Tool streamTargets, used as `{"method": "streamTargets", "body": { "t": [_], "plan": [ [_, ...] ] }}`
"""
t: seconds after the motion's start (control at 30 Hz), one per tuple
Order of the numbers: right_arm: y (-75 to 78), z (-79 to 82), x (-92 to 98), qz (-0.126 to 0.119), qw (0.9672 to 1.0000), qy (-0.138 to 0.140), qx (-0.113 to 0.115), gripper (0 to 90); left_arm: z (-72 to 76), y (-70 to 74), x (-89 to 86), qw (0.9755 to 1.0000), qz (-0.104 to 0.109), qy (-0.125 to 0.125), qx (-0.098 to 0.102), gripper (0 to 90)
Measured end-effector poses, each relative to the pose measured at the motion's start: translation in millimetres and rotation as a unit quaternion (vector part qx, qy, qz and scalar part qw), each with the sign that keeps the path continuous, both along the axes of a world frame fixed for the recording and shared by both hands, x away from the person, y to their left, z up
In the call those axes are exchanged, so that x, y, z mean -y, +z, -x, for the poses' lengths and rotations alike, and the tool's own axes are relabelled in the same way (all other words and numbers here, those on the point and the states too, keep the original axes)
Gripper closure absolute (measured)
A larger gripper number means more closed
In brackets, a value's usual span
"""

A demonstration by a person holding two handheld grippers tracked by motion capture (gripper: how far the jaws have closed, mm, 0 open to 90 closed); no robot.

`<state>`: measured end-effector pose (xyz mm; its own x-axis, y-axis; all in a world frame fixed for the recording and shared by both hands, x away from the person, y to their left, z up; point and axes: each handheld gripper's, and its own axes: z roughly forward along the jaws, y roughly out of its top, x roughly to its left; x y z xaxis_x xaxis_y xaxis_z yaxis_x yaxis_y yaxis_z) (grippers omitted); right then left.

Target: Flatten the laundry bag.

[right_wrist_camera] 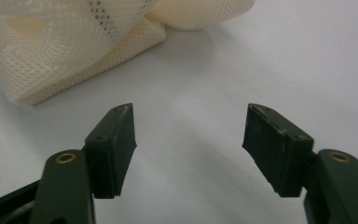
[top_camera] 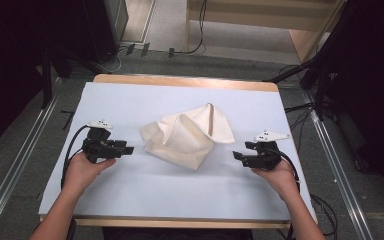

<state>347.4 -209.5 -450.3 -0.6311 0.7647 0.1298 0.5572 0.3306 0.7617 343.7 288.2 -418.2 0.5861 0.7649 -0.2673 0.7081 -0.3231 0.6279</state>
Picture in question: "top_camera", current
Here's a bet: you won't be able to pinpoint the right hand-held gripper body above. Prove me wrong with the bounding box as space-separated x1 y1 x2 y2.
241 130 292 171

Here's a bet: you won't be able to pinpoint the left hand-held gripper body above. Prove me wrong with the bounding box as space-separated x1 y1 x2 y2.
81 120 128 164

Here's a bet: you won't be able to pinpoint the cream cloth bag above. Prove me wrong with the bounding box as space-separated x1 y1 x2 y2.
138 102 237 171

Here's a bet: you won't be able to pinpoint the person's left hand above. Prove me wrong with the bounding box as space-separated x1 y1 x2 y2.
63 152 117 194

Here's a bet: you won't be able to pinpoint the person's right hand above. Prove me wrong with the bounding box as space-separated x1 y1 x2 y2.
250 157 300 202

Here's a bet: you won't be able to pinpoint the pale blue table mat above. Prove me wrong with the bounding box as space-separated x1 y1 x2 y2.
38 81 318 223

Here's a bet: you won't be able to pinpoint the black metal stand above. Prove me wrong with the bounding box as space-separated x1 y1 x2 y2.
39 45 75 110

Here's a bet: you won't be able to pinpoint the black chair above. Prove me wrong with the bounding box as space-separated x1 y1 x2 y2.
65 218 78 240

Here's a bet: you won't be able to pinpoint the wooden table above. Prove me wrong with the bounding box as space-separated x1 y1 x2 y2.
38 73 319 230

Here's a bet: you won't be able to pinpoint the black tripod stand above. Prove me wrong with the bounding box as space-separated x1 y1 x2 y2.
262 0 365 122

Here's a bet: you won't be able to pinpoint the person's dark lap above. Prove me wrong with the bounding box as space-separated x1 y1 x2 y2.
101 227 255 240

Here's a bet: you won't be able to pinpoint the black cabinet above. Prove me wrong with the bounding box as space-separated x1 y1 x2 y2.
82 0 130 65

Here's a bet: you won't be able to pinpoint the light wooden shelf unit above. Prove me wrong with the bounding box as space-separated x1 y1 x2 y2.
184 0 348 63

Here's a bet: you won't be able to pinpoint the right hand-held gripper black cable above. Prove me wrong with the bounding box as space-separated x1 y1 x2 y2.
277 149 302 194

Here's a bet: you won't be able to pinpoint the black floor bracket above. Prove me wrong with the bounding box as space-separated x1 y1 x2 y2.
60 109 77 132

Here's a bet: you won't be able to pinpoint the thin black floor cables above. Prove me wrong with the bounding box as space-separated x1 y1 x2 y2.
283 101 315 155

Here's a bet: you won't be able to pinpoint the metal floor rail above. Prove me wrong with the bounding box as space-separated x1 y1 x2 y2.
0 77 65 240
300 89 377 240

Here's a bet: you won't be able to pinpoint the white floor cable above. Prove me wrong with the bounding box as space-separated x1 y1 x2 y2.
97 45 128 75

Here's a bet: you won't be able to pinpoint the black looped floor cable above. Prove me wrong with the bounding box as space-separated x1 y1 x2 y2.
309 193 340 240

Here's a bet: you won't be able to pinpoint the black hanging cable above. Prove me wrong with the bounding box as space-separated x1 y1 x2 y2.
174 0 209 56

